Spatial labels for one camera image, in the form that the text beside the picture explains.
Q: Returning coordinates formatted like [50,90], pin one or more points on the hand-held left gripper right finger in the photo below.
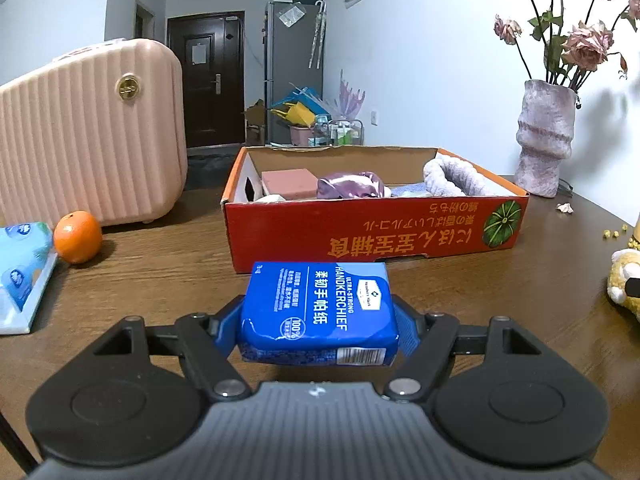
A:
[409,327]

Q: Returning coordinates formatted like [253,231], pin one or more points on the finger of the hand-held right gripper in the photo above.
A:
[633,288]

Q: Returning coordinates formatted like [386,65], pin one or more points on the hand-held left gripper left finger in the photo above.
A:
[227,329]

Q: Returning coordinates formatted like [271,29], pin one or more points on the yellow plush toy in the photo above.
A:
[620,270]

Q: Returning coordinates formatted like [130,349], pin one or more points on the blue handkerchief tissue pack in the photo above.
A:
[315,310]

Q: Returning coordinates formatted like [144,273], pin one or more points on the orange cardboard box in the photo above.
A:
[375,230]

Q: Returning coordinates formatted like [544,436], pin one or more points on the light blue fluffy towel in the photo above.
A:
[412,191]

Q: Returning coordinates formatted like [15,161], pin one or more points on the clear plastic bag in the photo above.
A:
[270,198]

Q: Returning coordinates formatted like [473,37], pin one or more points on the grey knitted cloth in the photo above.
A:
[450,180]

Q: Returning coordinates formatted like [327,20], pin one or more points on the purple satin cap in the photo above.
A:
[350,186]

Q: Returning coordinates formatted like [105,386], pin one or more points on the pink sponge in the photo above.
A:
[290,182]

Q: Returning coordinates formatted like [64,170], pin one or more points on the scattered yellow crumbs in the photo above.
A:
[622,230]

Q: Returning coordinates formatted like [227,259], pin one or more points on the fallen rose petal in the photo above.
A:
[565,207]

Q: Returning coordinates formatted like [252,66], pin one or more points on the lilac ceramic vase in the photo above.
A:
[545,140]

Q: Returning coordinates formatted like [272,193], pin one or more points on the orange fruit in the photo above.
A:
[77,237]

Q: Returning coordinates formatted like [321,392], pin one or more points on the brown cardboard box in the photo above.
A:
[256,125]

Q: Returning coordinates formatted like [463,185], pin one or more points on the metal trolley cart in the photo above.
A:
[342,132]

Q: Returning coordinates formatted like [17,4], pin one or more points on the pink bin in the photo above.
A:
[301,136]

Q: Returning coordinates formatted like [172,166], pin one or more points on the light blue tissue pack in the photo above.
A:
[22,270]

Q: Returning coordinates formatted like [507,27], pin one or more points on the dark brown entrance door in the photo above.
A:
[205,100]

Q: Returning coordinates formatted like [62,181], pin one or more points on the blue and yellow bags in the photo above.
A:
[300,110]

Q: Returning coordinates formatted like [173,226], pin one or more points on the pink ribbed suitcase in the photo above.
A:
[85,140]

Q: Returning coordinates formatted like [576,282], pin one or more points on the grey refrigerator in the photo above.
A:
[290,60]

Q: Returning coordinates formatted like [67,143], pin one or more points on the paper sheet on door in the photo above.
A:
[198,54]

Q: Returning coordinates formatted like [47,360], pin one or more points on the clear folded umbrella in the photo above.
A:
[317,35]

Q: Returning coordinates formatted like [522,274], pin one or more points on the purple wall decal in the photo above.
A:
[351,97]

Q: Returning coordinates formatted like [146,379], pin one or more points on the interior door frame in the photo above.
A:
[144,20]

